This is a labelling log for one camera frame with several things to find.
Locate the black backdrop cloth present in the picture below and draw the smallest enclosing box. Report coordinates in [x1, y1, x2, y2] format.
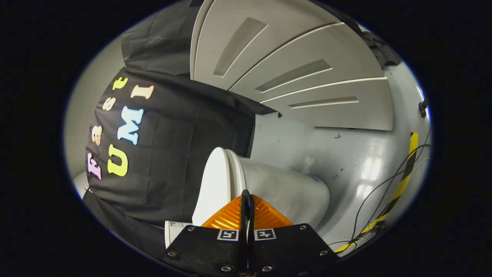
[83, 0, 277, 258]

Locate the white drawer cabinet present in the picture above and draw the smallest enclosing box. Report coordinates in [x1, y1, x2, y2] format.
[190, 0, 393, 131]

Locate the white ceramic toilet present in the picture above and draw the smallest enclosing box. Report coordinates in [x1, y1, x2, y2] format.
[165, 149, 330, 249]

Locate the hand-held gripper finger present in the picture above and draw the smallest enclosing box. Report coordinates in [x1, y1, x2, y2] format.
[248, 190, 339, 276]
[161, 190, 248, 276]

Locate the white toilet lid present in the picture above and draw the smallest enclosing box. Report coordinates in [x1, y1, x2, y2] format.
[192, 147, 235, 226]

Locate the black cable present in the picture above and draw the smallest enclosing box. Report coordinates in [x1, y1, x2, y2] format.
[359, 127, 431, 237]
[352, 144, 432, 241]

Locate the yellow black floor tape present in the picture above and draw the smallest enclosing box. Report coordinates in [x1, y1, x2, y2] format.
[334, 133, 419, 254]

